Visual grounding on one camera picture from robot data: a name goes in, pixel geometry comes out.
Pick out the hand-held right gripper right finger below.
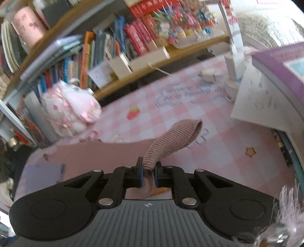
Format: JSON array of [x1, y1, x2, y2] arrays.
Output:
[[154, 161, 240, 209]]

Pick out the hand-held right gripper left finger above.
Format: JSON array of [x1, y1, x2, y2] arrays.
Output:
[[57, 157, 144, 210]]

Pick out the brown and lilac knit garment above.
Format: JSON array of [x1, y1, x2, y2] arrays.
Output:
[[14, 119, 203, 205]]

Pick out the pink checked desk mat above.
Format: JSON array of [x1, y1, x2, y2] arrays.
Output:
[[14, 57, 300, 205]]

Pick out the pink and white plush toy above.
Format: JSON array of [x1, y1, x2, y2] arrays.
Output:
[[41, 81, 102, 138]]

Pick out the white and wooden bookshelf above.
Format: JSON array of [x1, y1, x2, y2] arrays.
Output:
[[0, 0, 230, 148]]

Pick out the white printed card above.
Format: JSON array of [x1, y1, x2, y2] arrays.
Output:
[[88, 62, 114, 89]]

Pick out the small white open box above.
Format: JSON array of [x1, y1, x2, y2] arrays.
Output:
[[108, 53, 132, 79]]

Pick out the white charger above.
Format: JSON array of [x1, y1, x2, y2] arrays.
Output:
[[199, 69, 220, 82]]

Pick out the dragon cover book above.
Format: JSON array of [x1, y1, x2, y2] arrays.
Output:
[[20, 104, 51, 146]]

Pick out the long white box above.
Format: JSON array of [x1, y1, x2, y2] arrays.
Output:
[[129, 46, 170, 70]]

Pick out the white paper sheets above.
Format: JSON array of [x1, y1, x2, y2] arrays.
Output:
[[230, 60, 300, 133]]

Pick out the row of colourful books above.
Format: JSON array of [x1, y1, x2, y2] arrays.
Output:
[[36, 14, 133, 95]]

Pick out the lilac fuzzy tassel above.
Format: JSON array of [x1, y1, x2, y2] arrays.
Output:
[[237, 178, 304, 247]]

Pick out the white desk lamp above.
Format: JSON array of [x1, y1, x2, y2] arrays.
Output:
[[217, 0, 246, 102]]

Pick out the row of red boxes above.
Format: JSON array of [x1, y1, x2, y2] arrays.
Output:
[[125, 0, 183, 56]]

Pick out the colourful figurine set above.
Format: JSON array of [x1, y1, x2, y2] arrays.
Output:
[[152, 0, 219, 45]]

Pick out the purple book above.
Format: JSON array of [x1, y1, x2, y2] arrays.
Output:
[[251, 44, 304, 124]]

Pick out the stack of thin books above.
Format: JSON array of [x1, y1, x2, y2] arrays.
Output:
[[0, 20, 26, 74]]

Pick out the white mesh curtain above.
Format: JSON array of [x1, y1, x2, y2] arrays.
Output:
[[237, 7, 304, 48]]

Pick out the pink printed container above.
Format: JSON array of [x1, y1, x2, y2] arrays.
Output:
[[11, 6, 47, 47]]

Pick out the assorted upright books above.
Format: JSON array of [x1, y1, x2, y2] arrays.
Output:
[[33, 0, 79, 22]]

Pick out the white cable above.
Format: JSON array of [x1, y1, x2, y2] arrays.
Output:
[[148, 63, 171, 77]]

